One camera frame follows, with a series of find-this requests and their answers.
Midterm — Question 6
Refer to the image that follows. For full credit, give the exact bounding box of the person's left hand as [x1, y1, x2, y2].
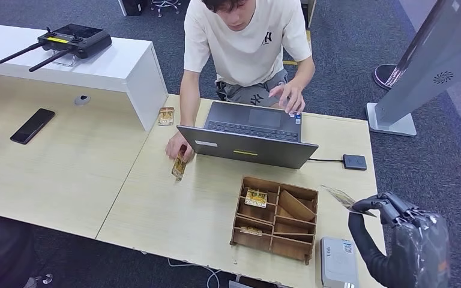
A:
[269, 80, 306, 116]

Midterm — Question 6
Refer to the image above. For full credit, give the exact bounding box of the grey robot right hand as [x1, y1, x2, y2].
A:
[348, 191, 451, 288]

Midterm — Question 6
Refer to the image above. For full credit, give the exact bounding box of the person's right hand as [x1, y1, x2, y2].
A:
[165, 132, 196, 163]

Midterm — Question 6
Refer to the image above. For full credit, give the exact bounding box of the gold ID card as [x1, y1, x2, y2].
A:
[171, 145, 188, 182]

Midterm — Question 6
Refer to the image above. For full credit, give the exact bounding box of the gold room key card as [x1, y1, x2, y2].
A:
[320, 184, 378, 218]

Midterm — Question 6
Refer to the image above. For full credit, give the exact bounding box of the gold card with brown border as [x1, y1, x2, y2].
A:
[158, 106, 175, 127]

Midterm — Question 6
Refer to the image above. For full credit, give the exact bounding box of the person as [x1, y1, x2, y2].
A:
[165, 0, 316, 163]

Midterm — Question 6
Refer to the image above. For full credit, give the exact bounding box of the white card reader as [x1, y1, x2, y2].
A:
[319, 236, 360, 288]

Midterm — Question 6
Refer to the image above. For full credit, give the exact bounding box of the small black card reader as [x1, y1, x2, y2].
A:
[342, 154, 368, 171]

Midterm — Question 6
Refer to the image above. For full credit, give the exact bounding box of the gold and white card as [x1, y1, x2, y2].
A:
[244, 188, 269, 209]

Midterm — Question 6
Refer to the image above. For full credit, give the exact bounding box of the clear plastic film wrap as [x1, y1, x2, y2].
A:
[393, 214, 451, 288]

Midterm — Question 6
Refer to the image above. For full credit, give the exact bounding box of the grey laptop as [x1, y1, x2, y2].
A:
[176, 101, 319, 170]

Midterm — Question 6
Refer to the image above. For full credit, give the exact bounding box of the white desk shelf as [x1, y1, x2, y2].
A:
[0, 22, 169, 132]

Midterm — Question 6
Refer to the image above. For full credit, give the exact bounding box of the wooden compartment box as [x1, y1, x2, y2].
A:
[229, 176, 319, 266]

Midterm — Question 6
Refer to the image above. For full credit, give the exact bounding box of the grey kiosk stand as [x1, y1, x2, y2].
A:
[366, 0, 461, 138]

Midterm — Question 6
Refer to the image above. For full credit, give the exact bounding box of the clear acrylic controller stand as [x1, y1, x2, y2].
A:
[50, 50, 77, 68]

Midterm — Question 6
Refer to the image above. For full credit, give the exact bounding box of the chrome chair base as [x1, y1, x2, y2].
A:
[151, 0, 182, 17]

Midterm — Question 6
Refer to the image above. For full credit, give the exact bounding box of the black remote controller with antennas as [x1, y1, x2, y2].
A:
[0, 23, 112, 73]

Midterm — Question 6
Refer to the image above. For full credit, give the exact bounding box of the black smartphone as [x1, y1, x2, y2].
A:
[10, 108, 56, 145]

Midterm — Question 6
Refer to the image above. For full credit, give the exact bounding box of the black box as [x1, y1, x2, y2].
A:
[118, 0, 149, 17]

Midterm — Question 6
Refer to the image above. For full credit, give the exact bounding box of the black office chair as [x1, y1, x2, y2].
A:
[0, 209, 43, 288]

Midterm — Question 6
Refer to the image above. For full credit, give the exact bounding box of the round chrome post base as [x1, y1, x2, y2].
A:
[373, 63, 403, 91]

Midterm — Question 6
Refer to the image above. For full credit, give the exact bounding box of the white cable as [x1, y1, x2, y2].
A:
[167, 258, 221, 288]

